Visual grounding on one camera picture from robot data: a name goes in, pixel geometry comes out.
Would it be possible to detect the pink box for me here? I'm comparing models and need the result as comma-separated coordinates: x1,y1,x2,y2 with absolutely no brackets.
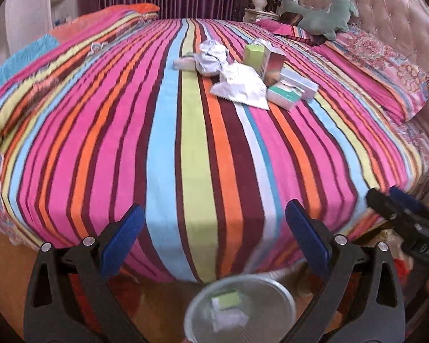
265,48,287,87

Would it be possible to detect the white paper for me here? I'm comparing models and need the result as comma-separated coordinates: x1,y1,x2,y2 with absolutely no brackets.
195,40,229,77

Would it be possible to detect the dark brown pouch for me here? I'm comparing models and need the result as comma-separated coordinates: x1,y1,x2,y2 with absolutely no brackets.
281,11,304,25

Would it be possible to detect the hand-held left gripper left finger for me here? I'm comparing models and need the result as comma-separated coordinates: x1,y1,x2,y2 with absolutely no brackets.
23,204,146,343

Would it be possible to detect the light blue box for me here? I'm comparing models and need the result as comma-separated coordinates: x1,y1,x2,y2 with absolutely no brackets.
279,69,319,101

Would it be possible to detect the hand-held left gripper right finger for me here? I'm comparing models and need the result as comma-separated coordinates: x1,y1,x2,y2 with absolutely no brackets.
285,200,406,343

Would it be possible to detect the white cabinet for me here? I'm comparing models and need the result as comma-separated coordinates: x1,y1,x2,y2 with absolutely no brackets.
0,0,55,58

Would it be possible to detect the blue textured blanket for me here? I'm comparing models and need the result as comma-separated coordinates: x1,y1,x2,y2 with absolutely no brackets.
0,34,61,98

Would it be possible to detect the striped pink pillow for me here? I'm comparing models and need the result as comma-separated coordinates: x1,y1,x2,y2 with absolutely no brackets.
257,19,327,47

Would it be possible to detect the small green box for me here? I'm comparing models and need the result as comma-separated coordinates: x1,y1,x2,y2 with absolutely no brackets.
214,290,242,310

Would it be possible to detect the small pale packet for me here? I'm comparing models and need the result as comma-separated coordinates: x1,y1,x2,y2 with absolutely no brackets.
173,54,201,70

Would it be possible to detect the green plush dinosaur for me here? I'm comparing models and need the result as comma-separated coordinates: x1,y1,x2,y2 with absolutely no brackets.
279,0,360,41

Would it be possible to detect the orange folded quilt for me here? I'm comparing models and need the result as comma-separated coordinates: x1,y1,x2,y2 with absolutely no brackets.
50,3,160,43

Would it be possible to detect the cream nightstand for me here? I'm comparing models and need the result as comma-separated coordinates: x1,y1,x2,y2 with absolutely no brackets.
243,7,283,24

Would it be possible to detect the pink tufted headboard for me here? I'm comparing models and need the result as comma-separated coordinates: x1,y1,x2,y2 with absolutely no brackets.
293,0,429,115

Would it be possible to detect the striped colourful bed sheet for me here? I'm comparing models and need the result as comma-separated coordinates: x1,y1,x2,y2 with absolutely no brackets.
0,7,429,283

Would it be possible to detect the patterned floral pillow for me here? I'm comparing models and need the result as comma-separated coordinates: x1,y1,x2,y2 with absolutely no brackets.
311,30,429,123

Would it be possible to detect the white plastic mesh basket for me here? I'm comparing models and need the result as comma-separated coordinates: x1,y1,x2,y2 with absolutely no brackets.
183,274,297,343

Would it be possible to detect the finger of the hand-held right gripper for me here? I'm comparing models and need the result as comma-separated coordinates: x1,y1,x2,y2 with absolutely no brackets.
390,185,429,223
366,187,421,234

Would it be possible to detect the teal and white box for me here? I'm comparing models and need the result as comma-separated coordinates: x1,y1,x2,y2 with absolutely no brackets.
266,81,304,112

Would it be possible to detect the small white paper scrap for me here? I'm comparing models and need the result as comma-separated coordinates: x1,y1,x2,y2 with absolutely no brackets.
211,300,248,334

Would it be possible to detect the small white crumpled cloth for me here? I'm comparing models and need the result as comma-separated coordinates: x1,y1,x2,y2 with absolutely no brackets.
89,41,110,56

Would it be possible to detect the tall green box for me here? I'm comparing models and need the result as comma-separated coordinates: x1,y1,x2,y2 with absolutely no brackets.
244,41,272,79

